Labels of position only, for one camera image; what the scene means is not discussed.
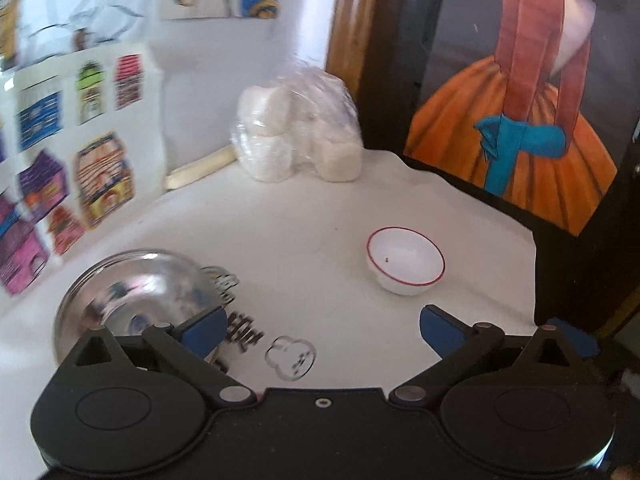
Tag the clear bag of white blocks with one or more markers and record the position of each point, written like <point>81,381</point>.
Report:
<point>300,130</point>

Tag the house drawings wall poster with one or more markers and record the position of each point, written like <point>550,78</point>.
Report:
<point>100,160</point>

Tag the orange dress wall poster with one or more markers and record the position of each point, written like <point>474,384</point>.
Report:
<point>530,125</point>

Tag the white bowl with red rim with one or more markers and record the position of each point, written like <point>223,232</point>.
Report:
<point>405,262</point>

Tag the wooden door frame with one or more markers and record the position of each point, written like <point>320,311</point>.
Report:
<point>360,35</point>

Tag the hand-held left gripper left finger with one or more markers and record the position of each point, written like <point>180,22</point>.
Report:
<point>202,332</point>

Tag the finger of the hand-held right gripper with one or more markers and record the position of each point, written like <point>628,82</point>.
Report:
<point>575,339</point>

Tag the steel plate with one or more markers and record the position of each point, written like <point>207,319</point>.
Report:
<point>130,290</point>

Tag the line drawing wall poster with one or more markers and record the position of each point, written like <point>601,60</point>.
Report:
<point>75,10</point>

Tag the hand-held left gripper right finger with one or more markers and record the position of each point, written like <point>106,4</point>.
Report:
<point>442,332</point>

